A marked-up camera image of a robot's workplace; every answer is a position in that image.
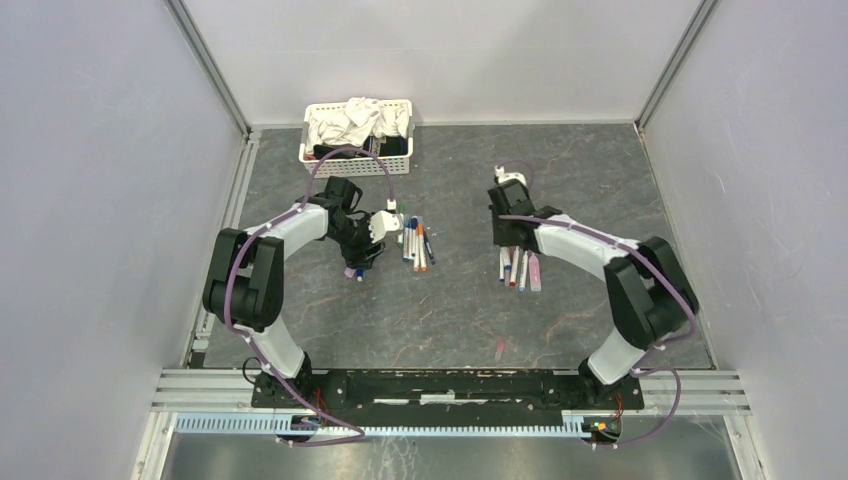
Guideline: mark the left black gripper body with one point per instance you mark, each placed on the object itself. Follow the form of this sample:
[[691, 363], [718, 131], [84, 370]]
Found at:
[[355, 240]]

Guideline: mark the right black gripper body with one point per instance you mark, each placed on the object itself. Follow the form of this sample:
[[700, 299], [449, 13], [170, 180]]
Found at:
[[501, 235]]

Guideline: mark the blue capped marker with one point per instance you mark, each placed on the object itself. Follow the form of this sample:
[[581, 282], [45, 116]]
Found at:
[[523, 271]]

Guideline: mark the pink thin marker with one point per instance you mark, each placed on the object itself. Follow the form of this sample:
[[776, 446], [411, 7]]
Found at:
[[507, 269]]

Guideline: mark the pink highlighter pen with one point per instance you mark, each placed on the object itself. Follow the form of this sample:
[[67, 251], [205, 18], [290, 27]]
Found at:
[[534, 274]]

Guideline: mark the orange capped marker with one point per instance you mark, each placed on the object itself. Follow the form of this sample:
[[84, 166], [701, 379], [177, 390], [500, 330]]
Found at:
[[420, 251]]

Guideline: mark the pink translucent cap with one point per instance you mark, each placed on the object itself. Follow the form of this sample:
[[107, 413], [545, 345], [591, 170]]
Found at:
[[500, 348]]

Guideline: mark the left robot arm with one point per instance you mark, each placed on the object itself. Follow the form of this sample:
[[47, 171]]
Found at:
[[244, 288]]

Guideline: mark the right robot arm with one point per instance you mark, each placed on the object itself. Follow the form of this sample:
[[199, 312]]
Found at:
[[649, 294]]

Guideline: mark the green capped marker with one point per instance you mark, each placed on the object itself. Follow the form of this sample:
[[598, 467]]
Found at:
[[401, 235]]

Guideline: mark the white plastic basket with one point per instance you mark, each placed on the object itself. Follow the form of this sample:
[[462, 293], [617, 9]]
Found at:
[[371, 165]]

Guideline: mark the black box in basket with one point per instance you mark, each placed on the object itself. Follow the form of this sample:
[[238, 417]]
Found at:
[[391, 146]]

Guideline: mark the white crumpled cloth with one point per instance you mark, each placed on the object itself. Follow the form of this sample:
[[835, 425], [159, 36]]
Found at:
[[351, 122]]

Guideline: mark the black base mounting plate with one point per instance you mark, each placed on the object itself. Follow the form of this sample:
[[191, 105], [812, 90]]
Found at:
[[463, 398]]

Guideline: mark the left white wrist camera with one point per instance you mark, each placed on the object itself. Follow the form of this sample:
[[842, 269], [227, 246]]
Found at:
[[382, 224]]

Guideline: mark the aluminium frame rail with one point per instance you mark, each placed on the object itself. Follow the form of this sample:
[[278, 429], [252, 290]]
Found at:
[[230, 401]]

